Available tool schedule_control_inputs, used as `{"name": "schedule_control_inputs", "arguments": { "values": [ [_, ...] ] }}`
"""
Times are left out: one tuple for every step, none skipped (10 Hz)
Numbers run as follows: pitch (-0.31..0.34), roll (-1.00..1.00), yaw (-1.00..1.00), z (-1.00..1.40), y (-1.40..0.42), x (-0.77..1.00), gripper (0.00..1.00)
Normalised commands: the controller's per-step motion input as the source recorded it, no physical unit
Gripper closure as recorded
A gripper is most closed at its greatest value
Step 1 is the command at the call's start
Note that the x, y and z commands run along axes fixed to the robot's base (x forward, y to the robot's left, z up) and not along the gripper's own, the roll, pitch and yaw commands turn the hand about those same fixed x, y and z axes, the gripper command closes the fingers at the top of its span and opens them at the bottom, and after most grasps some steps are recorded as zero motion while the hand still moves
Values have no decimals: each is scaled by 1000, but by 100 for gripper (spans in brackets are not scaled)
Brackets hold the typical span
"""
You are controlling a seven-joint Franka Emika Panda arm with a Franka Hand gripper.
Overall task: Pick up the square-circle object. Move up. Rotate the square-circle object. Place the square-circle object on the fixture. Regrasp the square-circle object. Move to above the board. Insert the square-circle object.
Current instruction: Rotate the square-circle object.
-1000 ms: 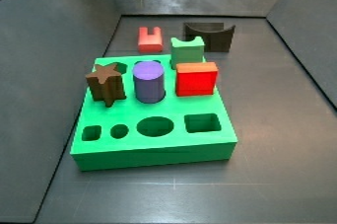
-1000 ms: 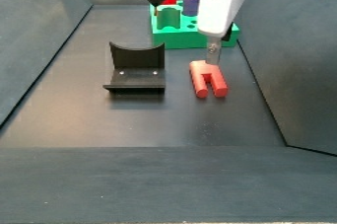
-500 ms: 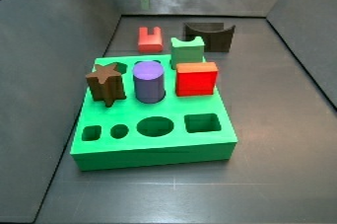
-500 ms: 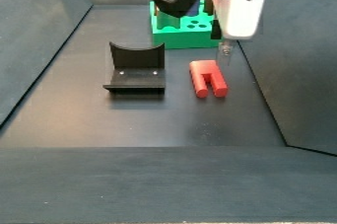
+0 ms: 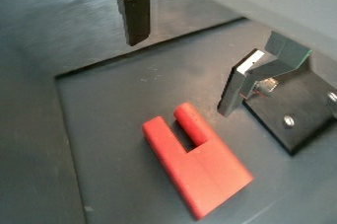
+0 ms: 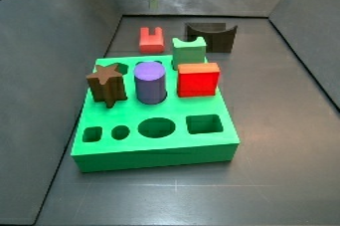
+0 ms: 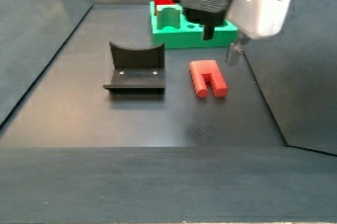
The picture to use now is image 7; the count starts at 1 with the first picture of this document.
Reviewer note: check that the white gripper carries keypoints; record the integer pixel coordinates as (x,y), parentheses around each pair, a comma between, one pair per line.
(258,18)

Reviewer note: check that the red square-circle forked block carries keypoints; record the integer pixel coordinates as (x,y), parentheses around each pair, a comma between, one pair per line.
(206,73)

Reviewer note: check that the green shape-sorter fixture base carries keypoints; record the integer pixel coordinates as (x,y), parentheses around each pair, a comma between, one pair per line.
(189,35)

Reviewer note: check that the red square block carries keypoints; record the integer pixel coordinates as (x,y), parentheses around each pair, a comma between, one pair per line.
(162,3)

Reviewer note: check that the black curved regrasp stand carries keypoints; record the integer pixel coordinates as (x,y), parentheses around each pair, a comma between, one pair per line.
(139,68)

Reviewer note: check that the green notched block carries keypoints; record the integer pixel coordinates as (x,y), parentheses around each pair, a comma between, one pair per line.
(169,16)

